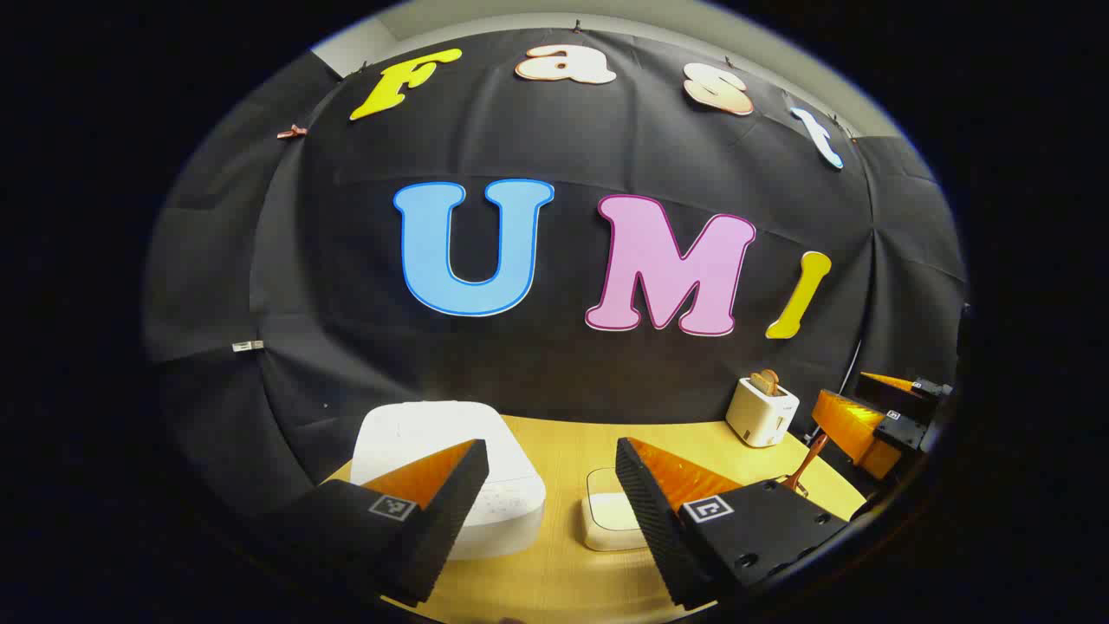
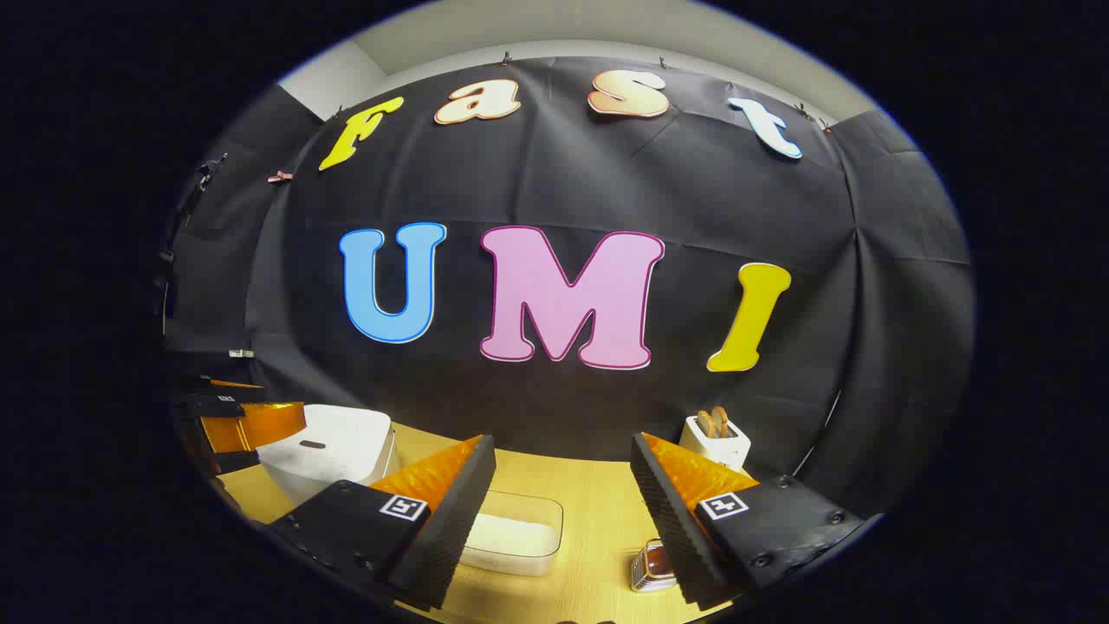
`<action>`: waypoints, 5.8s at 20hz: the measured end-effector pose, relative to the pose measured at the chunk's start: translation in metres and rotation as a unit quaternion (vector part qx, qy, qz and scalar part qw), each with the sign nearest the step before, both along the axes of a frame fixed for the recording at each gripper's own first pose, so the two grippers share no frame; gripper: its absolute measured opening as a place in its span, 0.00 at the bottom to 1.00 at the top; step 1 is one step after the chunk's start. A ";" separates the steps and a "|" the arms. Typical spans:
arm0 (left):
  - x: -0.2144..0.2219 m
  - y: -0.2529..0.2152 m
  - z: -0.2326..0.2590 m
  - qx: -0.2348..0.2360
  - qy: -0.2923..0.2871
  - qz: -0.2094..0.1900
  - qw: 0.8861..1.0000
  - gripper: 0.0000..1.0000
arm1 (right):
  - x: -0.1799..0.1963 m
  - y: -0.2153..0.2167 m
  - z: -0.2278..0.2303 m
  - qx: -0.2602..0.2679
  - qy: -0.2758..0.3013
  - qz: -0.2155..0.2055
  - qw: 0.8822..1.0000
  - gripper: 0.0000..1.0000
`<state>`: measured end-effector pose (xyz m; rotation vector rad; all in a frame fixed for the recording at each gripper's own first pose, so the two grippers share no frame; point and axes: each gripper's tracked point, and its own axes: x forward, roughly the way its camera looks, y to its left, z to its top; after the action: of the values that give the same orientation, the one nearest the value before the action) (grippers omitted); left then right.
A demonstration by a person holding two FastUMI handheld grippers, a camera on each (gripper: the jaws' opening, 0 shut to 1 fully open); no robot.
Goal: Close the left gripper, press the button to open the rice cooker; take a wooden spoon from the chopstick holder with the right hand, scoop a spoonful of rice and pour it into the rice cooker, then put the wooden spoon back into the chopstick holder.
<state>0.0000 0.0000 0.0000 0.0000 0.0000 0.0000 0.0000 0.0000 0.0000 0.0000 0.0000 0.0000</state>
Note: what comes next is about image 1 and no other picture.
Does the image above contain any white toaster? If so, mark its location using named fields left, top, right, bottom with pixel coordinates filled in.
left=726, top=375, right=801, bottom=448

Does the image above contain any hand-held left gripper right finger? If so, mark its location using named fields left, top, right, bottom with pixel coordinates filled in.
left=615, top=437, right=854, bottom=612

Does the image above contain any white rice cooker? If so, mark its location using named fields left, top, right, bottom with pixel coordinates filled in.
left=351, top=400, right=548, bottom=561

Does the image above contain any clear plastic container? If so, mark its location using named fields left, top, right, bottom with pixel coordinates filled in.
left=582, top=466, right=651, bottom=552

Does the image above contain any black power cable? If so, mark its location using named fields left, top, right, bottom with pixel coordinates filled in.
left=810, top=334, right=867, bottom=439

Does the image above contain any black backdrop cloth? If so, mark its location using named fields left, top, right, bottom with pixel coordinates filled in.
left=143, top=26, right=970, bottom=521

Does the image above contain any brown wooden spoon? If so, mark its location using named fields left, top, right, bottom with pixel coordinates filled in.
left=784, top=433, right=830, bottom=497

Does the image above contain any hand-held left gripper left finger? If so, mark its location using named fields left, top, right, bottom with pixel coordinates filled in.
left=260, top=439, right=490, bottom=608

